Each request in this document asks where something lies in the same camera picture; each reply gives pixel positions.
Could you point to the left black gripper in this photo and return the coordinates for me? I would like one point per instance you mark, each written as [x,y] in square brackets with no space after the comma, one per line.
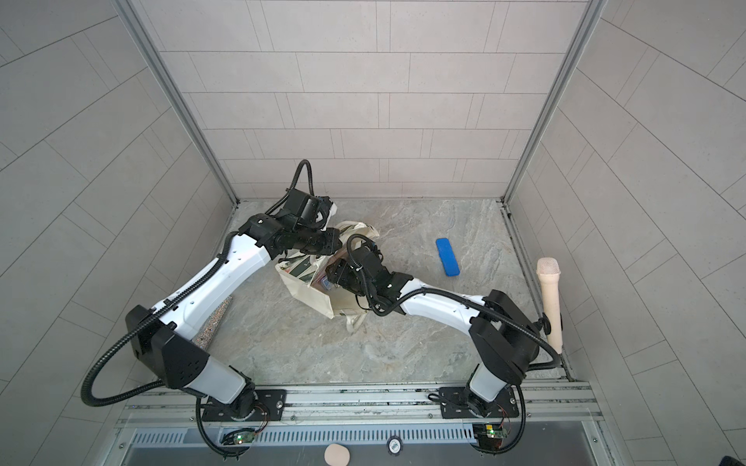
[332,234]

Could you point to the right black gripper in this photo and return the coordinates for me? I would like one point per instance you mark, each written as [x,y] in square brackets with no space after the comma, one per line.
[342,272]

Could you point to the cream canvas tote bag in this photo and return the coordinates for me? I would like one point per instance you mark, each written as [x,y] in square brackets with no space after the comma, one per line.
[305,277]

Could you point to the blue plastic case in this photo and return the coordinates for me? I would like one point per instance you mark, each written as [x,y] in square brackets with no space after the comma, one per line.
[447,257]

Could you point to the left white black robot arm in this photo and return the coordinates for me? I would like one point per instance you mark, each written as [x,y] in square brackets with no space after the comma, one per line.
[166,346]

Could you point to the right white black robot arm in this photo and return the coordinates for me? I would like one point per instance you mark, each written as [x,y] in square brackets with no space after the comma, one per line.
[506,341]

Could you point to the round black white button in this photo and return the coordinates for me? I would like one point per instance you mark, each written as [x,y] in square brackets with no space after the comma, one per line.
[394,445]

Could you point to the round beige disc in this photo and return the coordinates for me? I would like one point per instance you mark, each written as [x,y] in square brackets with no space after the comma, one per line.
[337,455]

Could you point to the beige microphone on stand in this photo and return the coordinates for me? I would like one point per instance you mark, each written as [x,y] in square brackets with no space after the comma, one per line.
[548,274]

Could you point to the left green circuit board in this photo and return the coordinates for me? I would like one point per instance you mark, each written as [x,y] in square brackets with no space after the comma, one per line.
[240,437]

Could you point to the green circuit board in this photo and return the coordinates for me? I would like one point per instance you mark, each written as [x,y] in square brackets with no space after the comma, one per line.
[489,437]
[240,437]

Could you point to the right green circuit board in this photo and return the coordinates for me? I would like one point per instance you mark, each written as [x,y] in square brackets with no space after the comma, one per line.
[489,437]

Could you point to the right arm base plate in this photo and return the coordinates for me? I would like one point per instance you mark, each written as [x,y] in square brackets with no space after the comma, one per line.
[454,402]

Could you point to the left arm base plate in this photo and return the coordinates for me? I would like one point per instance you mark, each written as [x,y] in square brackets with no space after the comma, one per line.
[262,405]

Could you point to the aluminium rail frame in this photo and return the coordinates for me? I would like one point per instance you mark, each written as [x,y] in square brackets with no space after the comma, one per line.
[358,415]

